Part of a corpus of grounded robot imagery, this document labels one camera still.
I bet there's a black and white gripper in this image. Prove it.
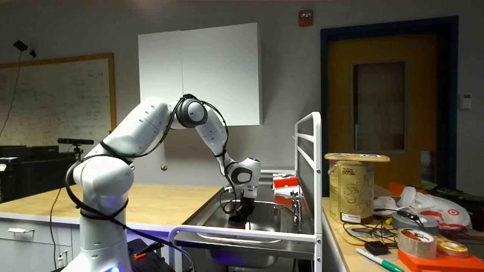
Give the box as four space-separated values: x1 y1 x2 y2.
233 182 258 206

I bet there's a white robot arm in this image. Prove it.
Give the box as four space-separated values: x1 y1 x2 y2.
62 93 260 272

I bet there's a stainless steel sink unit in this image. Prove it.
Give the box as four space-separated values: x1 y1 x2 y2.
175 184 314 272

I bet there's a chrome sink faucet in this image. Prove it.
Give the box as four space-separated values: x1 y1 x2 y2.
274 196 302 223

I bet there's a red and white box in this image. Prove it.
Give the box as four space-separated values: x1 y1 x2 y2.
272 175 299 196

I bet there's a green and white marker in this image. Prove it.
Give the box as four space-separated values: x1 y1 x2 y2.
355 247 404 272

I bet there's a small black box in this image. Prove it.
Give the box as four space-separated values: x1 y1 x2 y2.
364 241 389 255

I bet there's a white plastic bag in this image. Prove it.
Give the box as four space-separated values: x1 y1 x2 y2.
373 185 472 230

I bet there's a yellow door with window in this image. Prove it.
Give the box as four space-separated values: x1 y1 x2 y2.
321 16 458 187

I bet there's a roll of brown tape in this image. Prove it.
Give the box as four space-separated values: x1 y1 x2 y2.
398 227 437 259

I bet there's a red fire alarm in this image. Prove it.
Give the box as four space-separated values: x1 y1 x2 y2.
298 8 314 26

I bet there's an orange flat box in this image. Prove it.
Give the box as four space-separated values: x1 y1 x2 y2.
398 250 484 272

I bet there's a black equipment case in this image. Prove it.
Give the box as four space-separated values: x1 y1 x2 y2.
0 144 74 202

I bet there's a white thermostat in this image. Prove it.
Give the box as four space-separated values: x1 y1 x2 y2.
460 91 472 110

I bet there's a white metal rack frame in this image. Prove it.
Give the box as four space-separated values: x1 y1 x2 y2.
169 111 324 272

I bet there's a white wall cabinet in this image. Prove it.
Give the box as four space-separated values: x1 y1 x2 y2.
137 22 262 125

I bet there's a whiteboard with wooden frame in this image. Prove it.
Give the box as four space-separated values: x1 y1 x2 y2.
0 52 116 144

